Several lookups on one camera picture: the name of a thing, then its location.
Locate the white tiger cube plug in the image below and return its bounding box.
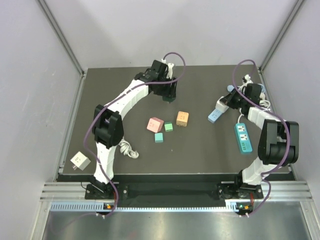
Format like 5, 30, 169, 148
215, 96, 229, 113

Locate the white light-blue power strip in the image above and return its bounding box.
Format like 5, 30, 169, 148
207, 108, 223, 124

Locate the orange wooden cube plug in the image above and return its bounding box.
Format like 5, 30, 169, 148
176, 111, 189, 127

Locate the green charger plug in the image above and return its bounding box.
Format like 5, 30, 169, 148
164, 122, 173, 132

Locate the pink charger plug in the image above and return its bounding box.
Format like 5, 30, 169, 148
146, 117, 164, 133

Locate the teal power strip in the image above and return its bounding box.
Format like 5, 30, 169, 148
234, 123, 253, 154

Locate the teal charger plug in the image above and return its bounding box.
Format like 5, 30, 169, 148
154, 132, 164, 143

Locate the white strip cable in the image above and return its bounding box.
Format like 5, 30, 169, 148
119, 139, 140, 159

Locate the white cube socket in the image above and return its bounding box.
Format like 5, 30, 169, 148
70, 151, 91, 171

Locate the dark green printed plug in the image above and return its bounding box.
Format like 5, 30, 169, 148
162, 96, 176, 103

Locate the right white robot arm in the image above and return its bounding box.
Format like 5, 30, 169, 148
219, 83, 299, 198

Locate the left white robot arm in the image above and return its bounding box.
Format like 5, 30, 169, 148
90, 59, 177, 199

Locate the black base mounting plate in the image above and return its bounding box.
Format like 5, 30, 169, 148
84, 182, 264, 200

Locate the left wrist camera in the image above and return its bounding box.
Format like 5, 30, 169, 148
161, 58, 175, 81

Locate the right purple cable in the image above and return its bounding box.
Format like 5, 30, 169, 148
232, 59, 292, 217

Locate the purple cable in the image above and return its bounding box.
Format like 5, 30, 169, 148
83, 51, 187, 218
232, 59, 292, 217

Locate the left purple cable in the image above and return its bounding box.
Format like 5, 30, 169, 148
83, 51, 187, 218

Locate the slotted cable duct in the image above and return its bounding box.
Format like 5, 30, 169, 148
50, 201, 239, 213

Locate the aluminium frame rail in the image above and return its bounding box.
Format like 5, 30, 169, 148
40, 182, 86, 202

